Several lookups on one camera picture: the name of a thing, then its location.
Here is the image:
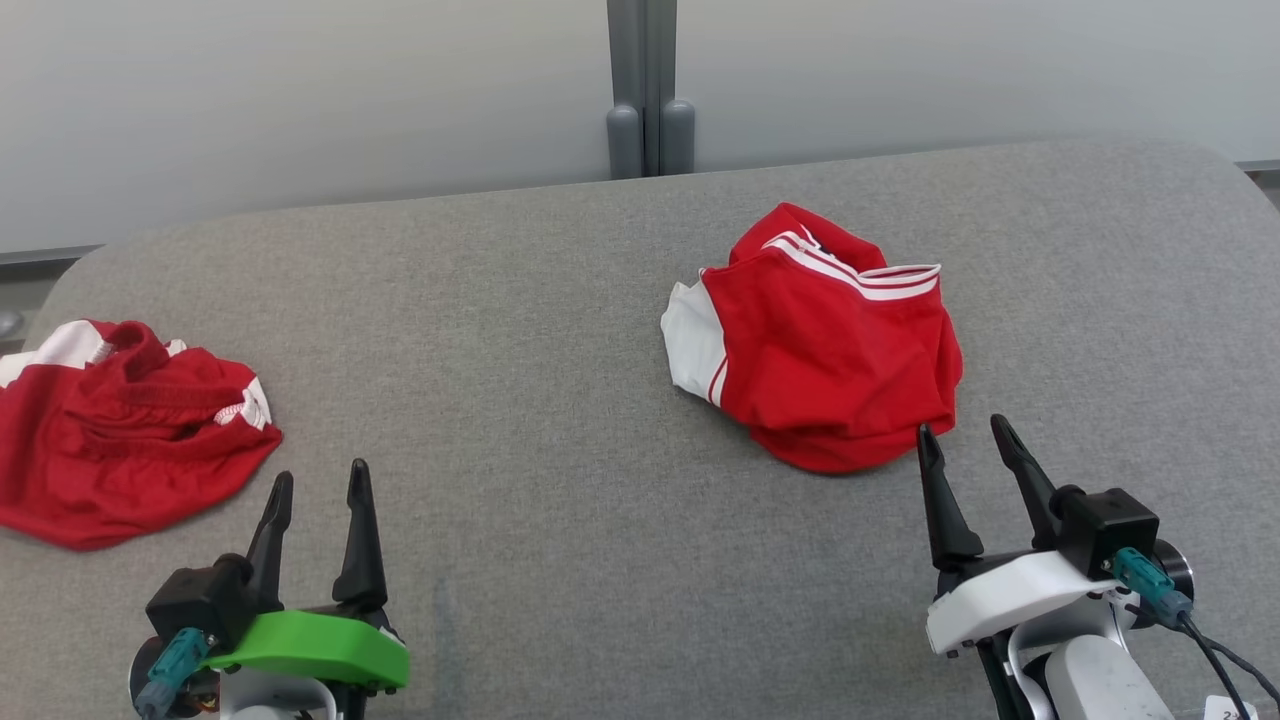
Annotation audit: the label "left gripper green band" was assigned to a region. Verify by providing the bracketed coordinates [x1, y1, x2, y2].
[197, 458, 412, 694]

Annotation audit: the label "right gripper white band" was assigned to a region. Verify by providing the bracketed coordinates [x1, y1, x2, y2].
[916, 413, 1126, 658]

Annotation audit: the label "red jersey with white sleeves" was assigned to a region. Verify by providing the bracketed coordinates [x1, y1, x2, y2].
[660, 202, 965, 476]

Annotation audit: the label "red shorts with white trim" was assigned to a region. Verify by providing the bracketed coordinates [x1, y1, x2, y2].
[0, 319, 285, 554]

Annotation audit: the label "black round right gripper motor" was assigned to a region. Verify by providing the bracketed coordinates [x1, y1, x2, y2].
[1140, 539, 1197, 613]

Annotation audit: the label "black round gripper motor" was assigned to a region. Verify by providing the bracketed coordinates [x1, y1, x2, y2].
[128, 636, 223, 718]
[1140, 539, 1197, 613]

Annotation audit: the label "black round left gripper motor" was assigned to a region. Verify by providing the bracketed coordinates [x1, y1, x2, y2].
[128, 636, 223, 718]

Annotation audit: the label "teal right camera connector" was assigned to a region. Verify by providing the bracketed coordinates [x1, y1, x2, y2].
[1111, 546, 1195, 630]

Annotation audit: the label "teal camera connector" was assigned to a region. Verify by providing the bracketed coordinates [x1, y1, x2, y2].
[134, 627, 217, 718]
[1111, 546, 1195, 630]

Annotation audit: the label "teal left camera connector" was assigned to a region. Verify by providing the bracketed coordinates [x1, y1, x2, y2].
[134, 627, 217, 718]

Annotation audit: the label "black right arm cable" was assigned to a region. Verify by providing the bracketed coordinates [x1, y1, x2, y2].
[1125, 600, 1280, 720]

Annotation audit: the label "grey rounded post foot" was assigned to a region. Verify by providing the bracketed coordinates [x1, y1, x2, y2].
[607, 104, 642, 182]
[661, 98, 697, 177]

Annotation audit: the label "grey partition post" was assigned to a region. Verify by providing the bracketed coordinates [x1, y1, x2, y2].
[606, 0, 679, 177]

